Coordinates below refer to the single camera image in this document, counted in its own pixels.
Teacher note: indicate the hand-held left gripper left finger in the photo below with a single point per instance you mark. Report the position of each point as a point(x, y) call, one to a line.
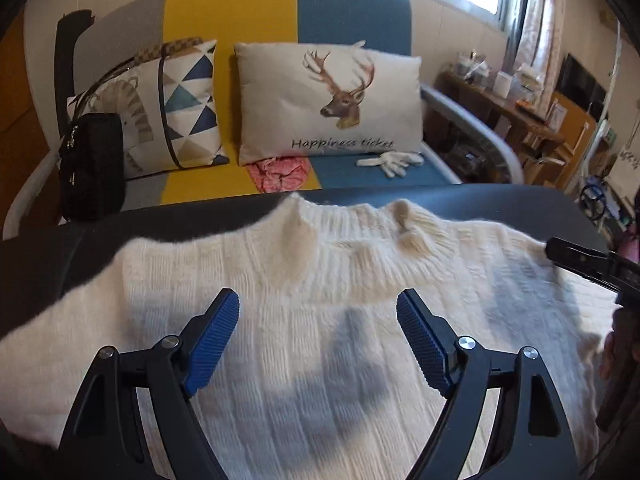
point(215, 345)

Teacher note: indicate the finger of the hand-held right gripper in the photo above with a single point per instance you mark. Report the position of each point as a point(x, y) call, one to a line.
point(580, 257)

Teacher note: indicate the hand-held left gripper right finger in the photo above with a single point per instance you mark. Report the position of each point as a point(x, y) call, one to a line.
point(422, 350)

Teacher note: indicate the white knit sweater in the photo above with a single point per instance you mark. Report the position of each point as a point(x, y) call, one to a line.
point(300, 270)

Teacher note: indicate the person's right hand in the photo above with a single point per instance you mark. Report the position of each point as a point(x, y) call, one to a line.
point(608, 357)

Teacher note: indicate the white leaf print box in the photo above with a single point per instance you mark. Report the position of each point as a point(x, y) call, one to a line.
point(625, 170)

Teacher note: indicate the wooden folding board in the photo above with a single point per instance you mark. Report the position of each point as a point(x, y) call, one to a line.
point(580, 140)

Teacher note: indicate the wooden side table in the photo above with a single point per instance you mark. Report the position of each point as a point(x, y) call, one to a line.
point(500, 110)

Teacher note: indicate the black television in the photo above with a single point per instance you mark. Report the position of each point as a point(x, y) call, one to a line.
point(580, 85)

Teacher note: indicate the pink crumpled cloth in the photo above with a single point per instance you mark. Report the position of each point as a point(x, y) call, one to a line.
point(277, 175)

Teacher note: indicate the white jar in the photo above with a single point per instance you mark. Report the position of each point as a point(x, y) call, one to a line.
point(504, 85)

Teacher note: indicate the white gloves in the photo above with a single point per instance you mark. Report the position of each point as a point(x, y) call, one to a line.
point(395, 162)

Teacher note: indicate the black handbag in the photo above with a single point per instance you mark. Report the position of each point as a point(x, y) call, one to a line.
point(92, 170)

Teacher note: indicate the white floral curtain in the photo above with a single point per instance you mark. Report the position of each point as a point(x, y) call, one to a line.
point(537, 25)

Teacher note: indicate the deer print pillow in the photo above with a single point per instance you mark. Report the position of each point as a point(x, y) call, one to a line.
point(280, 100)

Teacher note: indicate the wooden wardrobe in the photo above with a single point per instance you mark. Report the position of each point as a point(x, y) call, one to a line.
point(25, 110)

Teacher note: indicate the grey yellow blue sofa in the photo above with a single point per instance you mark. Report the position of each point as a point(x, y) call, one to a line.
point(350, 10)

